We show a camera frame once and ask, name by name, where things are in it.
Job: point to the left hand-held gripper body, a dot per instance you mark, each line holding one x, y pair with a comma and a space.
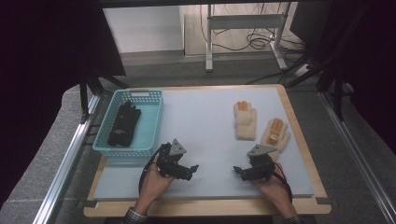
169, 165

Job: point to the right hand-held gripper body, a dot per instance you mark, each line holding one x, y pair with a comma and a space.
261, 168

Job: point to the beige fleece glove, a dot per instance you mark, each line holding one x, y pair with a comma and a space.
281, 138
245, 123

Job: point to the teal plastic basket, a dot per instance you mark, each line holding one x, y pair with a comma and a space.
148, 124

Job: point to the black glove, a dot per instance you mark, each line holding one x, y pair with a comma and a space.
114, 133
130, 124

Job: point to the person's left hand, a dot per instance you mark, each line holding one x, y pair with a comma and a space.
154, 186

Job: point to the person's right hand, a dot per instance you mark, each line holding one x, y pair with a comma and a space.
277, 193

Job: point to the light blue foam mat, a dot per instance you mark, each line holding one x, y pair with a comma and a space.
202, 124

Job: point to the black tripod stand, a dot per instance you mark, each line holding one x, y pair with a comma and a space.
83, 99
337, 93

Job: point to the black curtain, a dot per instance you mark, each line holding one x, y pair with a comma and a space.
373, 62
37, 62

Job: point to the aluminium rail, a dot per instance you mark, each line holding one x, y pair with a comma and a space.
358, 155
62, 174

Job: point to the white metal desk frame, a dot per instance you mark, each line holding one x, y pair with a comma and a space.
246, 21

